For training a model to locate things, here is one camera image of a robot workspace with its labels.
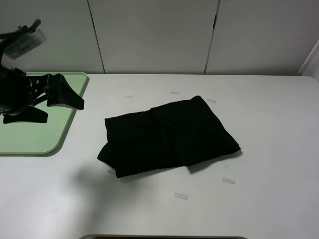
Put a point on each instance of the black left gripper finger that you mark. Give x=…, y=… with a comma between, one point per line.
x=30, y=114
x=60, y=94

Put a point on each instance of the clear tape strip front left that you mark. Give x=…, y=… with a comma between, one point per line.
x=111, y=171

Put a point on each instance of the clear tape strip front right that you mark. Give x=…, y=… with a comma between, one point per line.
x=227, y=180

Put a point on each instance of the black short sleeve t-shirt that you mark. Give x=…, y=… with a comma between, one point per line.
x=182, y=133

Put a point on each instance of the light green plastic tray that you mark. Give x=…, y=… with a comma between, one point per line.
x=27, y=138

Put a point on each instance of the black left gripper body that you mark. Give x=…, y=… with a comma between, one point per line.
x=19, y=91

